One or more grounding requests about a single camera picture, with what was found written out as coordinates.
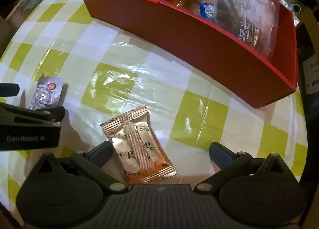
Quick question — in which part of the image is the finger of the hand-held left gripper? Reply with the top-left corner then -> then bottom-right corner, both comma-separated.
0,101 -> 66,123
0,83 -> 21,98

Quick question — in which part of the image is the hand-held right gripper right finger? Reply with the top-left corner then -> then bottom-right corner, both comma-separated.
194,142 -> 291,193

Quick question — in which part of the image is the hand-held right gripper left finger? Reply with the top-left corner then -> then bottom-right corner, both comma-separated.
31,141 -> 126,193

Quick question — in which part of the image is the small white red-print packet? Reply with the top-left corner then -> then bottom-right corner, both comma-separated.
26,76 -> 69,111

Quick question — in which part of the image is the copper foil cracker packet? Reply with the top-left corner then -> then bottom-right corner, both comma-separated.
100,106 -> 178,185

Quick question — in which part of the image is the red cardboard box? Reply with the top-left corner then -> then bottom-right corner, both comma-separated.
77,0 -> 298,108

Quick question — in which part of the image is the dark beef jerky packet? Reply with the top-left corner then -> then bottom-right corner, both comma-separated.
208,0 -> 281,60

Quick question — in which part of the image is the blue snack packet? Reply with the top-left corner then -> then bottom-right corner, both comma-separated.
199,2 -> 217,19

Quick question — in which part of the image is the yellow crispy snack packet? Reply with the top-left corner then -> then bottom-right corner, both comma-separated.
164,0 -> 202,14

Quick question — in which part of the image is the green white checkered tablecloth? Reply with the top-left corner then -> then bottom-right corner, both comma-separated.
0,0 -> 307,219

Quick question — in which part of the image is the wooden chair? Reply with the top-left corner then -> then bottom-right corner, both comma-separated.
296,7 -> 319,194

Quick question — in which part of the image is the silver foil bag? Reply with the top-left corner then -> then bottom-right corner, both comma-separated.
279,0 -> 303,27

